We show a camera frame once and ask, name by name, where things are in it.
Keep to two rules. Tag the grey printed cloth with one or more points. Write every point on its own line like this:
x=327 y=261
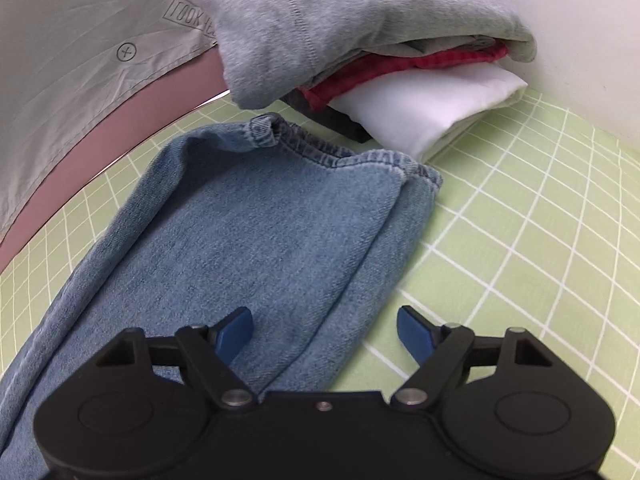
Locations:
x=75 y=85

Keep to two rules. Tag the red folded garment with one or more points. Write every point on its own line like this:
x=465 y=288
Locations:
x=380 y=70

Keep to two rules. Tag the blue denim jeans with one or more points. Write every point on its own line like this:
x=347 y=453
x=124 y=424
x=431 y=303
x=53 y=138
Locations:
x=250 y=230

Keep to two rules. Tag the black folded garment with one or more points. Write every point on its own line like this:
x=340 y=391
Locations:
x=340 y=122

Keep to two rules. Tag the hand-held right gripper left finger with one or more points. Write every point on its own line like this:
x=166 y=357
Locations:
x=232 y=332

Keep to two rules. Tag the grey folded sweatshirt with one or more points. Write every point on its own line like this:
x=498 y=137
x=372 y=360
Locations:
x=325 y=15

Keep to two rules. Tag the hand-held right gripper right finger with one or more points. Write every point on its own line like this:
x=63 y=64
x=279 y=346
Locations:
x=415 y=332

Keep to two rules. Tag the pink mattress edge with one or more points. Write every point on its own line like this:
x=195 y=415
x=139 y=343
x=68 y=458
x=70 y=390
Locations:
x=125 y=125

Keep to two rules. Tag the white folded garment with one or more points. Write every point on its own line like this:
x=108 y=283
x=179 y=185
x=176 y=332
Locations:
x=430 y=105

